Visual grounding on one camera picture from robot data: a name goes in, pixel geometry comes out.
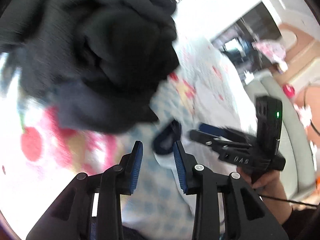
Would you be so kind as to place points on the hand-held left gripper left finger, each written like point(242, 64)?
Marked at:
point(136, 167)

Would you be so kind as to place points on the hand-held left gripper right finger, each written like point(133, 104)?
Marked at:
point(180, 170)

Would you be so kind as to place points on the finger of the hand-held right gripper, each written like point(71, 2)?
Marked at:
point(212, 128)
point(207, 138)

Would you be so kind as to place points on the person's right forearm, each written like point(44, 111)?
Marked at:
point(295, 217)

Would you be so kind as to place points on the open closet with clothes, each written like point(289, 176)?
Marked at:
point(240, 37)

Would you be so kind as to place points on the pile of black clothes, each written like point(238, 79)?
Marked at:
point(87, 30)

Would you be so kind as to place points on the person's right hand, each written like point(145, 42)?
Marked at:
point(267, 180)

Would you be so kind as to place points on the beige padded headboard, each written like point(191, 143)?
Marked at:
point(287, 140)

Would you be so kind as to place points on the red round plush toy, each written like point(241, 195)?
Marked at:
point(288, 90)

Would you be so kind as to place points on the dark grey garment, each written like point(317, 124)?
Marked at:
point(105, 110)

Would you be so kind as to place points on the checked cartoon printed blanket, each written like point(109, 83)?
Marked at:
point(207, 62)

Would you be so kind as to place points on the hanging pink garment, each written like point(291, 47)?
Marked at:
point(270, 51)

